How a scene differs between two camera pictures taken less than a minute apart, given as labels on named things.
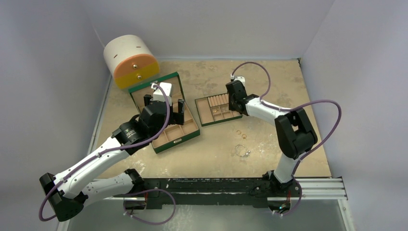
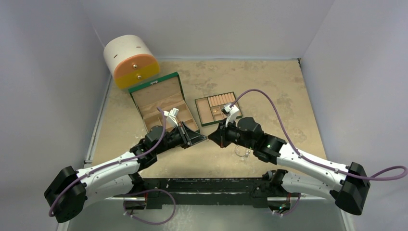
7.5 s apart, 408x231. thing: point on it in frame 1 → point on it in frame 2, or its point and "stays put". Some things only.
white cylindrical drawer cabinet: [131, 61] stays put
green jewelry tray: [214, 109] stays put
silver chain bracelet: [247, 152] stays put
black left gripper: [176, 117] → [189, 137]
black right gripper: [235, 90] → [226, 135]
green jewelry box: [174, 134] stays put
